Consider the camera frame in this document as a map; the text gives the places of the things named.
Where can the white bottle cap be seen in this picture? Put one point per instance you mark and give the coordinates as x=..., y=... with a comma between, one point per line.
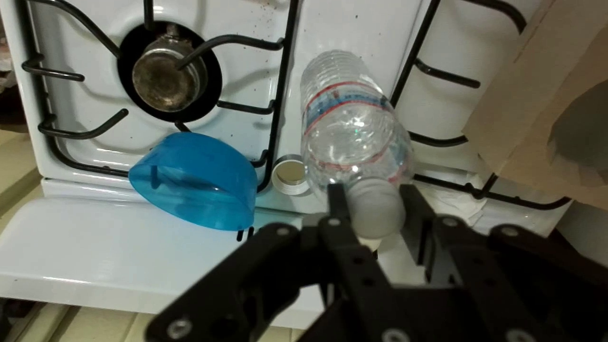
x=289, y=175

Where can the brown cardboard box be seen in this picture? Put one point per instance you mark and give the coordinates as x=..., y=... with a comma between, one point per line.
x=542, y=121

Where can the blue plastic scoop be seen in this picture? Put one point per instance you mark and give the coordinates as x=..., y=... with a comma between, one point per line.
x=198, y=178

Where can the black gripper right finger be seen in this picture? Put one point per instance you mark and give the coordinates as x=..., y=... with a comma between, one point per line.
x=504, y=285

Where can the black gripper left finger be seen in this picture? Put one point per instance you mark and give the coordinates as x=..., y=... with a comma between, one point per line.
x=240, y=296

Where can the clear plastic water bottle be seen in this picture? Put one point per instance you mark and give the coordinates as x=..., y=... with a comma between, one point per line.
x=352, y=137

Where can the black left stove grate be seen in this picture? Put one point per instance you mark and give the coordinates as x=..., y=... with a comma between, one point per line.
x=173, y=74

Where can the white gas stove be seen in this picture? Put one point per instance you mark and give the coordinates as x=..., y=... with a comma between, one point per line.
x=103, y=81

